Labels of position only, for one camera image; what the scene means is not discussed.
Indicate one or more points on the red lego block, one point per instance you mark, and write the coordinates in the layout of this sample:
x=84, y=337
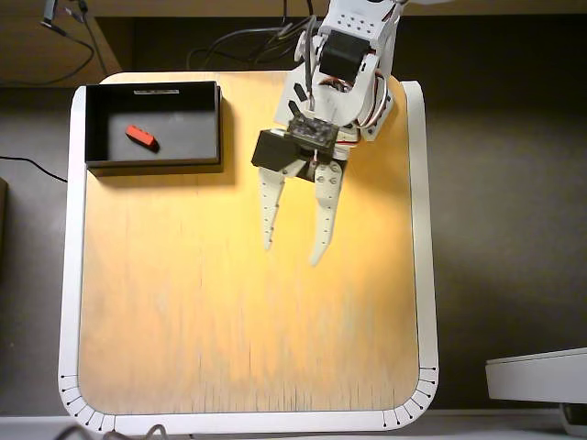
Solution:
x=142, y=137

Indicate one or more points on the white table edge frame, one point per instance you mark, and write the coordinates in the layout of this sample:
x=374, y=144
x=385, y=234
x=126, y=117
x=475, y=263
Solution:
x=424, y=229

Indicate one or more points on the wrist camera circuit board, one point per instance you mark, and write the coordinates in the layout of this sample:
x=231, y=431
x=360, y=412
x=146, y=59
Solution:
x=313, y=134

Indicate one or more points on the black rectangular bin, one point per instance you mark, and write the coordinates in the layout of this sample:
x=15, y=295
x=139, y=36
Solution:
x=188, y=133

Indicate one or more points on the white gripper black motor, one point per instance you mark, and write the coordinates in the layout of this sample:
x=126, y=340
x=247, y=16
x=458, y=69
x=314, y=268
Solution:
x=327, y=180

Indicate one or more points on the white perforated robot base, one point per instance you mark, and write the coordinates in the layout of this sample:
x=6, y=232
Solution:
x=373, y=133

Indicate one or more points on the brown wooden desk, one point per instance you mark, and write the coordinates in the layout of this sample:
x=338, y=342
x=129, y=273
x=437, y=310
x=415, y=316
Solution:
x=27, y=50

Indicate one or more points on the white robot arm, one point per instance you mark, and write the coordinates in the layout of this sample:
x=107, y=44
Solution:
x=362, y=18

